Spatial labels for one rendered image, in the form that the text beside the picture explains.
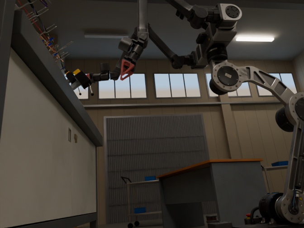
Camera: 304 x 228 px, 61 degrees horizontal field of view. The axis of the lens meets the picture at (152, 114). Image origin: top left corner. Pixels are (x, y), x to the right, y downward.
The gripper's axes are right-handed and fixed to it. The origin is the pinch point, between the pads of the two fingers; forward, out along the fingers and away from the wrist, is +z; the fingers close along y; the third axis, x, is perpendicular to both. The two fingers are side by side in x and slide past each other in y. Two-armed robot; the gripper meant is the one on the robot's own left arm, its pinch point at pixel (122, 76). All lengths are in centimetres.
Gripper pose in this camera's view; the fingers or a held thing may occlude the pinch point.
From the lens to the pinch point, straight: 133.2
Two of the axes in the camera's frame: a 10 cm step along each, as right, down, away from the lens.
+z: -4.1, 8.3, -3.7
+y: 1.5, -3.4, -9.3
